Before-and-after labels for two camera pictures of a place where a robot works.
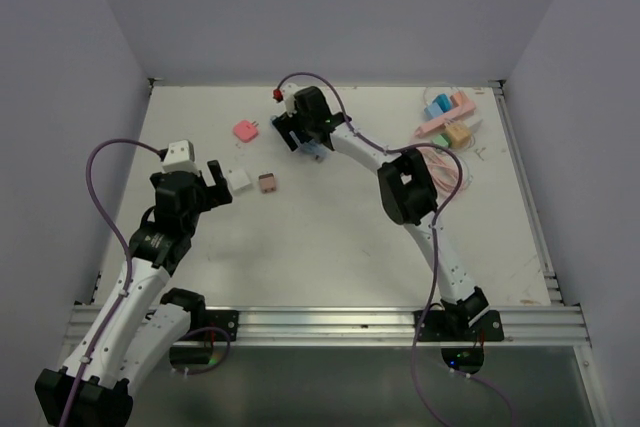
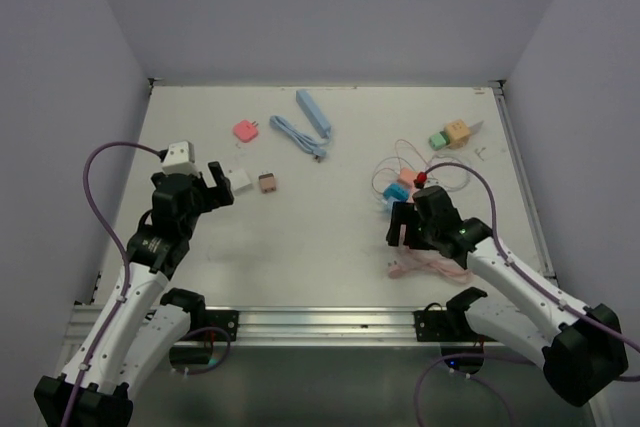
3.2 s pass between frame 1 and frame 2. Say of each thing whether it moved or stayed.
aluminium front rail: stayed
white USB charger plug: stayed
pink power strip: moved
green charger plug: stayed
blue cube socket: moved
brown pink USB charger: stayed
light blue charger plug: moved
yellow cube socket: stayed
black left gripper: stayed
